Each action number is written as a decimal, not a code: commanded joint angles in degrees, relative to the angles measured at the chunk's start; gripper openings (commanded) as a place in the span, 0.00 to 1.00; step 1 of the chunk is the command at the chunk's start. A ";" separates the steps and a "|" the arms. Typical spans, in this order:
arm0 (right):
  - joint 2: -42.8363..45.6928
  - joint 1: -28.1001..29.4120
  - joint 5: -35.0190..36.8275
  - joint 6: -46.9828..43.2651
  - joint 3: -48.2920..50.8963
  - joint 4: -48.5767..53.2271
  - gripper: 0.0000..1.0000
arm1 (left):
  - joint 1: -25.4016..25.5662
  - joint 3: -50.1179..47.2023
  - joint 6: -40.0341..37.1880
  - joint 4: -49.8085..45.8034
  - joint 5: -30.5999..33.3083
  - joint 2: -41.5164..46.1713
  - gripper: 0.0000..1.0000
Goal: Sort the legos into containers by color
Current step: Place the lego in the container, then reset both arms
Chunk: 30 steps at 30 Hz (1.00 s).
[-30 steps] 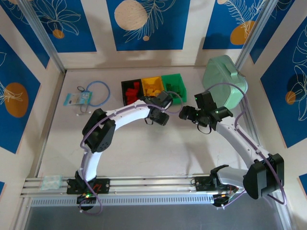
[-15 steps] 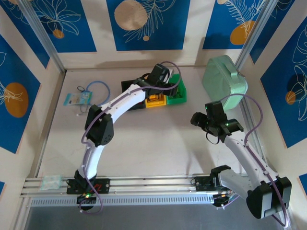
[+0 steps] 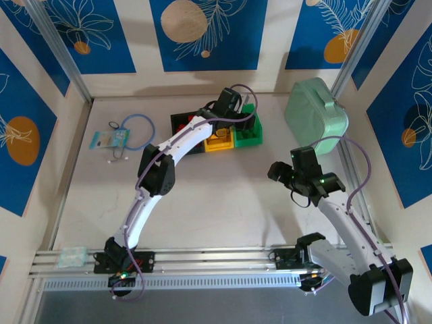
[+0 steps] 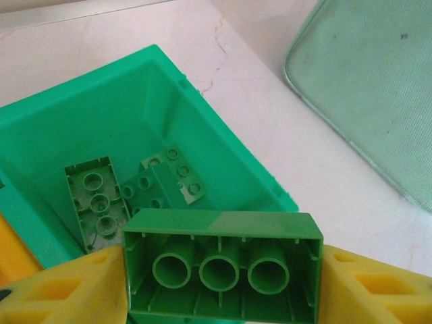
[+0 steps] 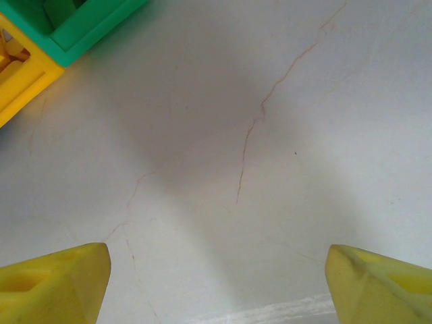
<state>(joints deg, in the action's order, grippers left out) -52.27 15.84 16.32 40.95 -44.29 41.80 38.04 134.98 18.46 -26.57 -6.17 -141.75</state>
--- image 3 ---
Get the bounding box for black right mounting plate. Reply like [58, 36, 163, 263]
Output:
[275, 248, 337, 271]

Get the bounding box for slotted grey cable duct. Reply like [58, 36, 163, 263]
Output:
[42, 273, 302, 292]

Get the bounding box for mint green zipper case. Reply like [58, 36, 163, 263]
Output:
[283, 77, 350, 157]

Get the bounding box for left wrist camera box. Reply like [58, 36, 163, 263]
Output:
[215, 87, 250, 114]

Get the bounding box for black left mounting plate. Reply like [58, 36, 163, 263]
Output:
[93, 251, 156, 274]

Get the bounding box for black plastic bin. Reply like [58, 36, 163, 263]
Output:
[169, 113, 207, 155]

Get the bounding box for aluminium frame post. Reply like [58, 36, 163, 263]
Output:
[330, 0, 389, 99]
[25, 0, 94, 104]

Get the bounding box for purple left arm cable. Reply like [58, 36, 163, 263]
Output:
[109, 83, 261, 303]

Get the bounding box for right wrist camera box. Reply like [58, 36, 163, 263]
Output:
[290, 146, 322, 176]

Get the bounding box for green plastic bin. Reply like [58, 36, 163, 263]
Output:
[234, 103, 265, 149]

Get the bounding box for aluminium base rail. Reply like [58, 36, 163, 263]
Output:
[28, 245, 402, 281]

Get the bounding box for clear plastic packet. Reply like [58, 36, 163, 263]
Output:
[57, 246, 89, 269]

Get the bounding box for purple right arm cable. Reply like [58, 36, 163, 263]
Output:
[309, 136, 411, 324]

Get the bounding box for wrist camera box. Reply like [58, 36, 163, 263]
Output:
[290, 146, 322, 176]
[215, 87, 250, 114]

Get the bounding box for blue cable loop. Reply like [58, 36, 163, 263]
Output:
[119, 113, 157, 153]

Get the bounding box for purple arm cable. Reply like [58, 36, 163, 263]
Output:
[309, 136, 411, 324]
[109, 83, 261, 303]

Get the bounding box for yellow plastic bin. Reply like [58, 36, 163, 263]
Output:
[203, 126, 236, 153]

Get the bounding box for light blue wipes packet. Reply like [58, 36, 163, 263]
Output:
[88, 130, 132, 149]

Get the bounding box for blue floral wall panel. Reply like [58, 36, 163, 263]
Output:
[366, 32, 432, 209]
[0, 47, 58, 218]
[43, 0, 137, 76]
[285, 0, 376, 71]
[350, 0, 416, 91]
[149, 0, 269, 72]
[0, 0, 71, 99]

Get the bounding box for black mounting plate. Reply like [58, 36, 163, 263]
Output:
[275, 248, 337, 271]
[93, 251, 156, 274]

